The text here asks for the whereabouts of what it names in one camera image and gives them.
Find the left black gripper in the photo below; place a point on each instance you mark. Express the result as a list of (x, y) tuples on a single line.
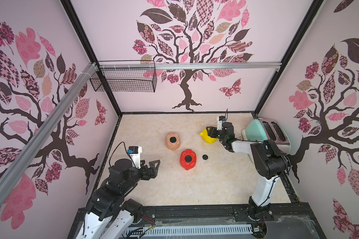
[(154, 171)]

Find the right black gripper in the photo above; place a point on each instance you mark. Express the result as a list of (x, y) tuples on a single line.
[(217, 133)]

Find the yellow piggy bank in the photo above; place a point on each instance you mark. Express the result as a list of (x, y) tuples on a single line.
[(204, 135)]

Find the red piggy bank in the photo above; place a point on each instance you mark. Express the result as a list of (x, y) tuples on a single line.
[(188, 166)]

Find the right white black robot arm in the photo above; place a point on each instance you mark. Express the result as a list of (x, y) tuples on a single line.
[(267, 146)]

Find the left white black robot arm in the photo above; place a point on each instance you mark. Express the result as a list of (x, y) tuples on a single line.
[(107, 213)]

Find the mint green toaster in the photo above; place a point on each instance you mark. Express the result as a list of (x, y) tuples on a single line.
[(267, 129)]

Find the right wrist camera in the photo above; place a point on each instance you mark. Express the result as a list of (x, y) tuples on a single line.
[(220, 121)]

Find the white cable duct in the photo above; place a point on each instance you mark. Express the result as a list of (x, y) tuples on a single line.
[(183, 231)]

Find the back aluminium rail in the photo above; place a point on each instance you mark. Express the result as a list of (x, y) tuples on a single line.
[(191, 66)]

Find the aluminium rail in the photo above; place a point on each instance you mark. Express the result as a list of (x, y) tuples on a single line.
[(191, 66), (14, 173)]

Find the black wire basket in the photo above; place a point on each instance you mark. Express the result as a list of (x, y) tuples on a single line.
[(125, 76)]

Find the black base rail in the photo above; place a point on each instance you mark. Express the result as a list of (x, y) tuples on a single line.
[(239, 212)]

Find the left aluminium rail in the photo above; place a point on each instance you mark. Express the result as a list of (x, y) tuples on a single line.
[(14, 173)]

